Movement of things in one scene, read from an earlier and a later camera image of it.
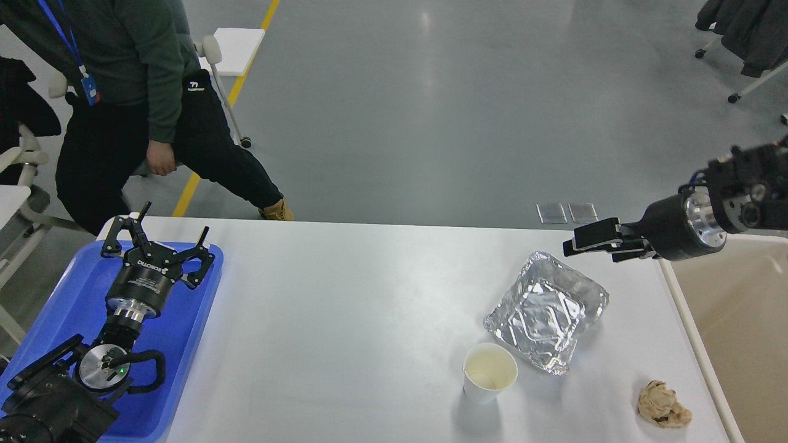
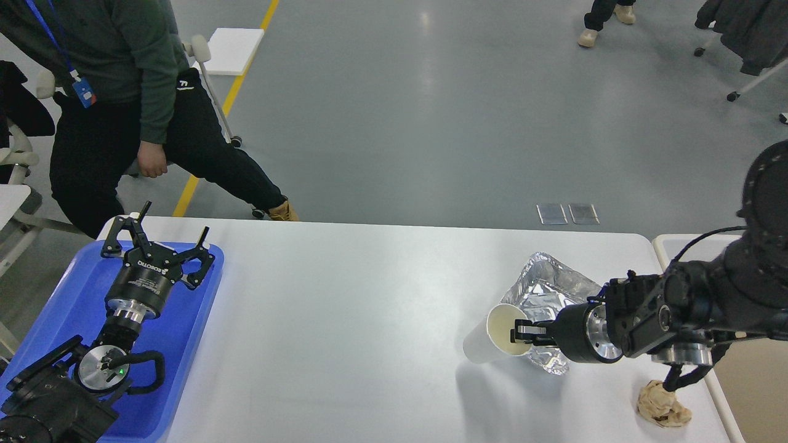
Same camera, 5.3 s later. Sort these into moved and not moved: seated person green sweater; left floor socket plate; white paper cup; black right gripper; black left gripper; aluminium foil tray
Moved: black right gripper; white paper cup
Not moved: aluminium foil tray; left floor socket plate; seated person green sweater; black left gripper
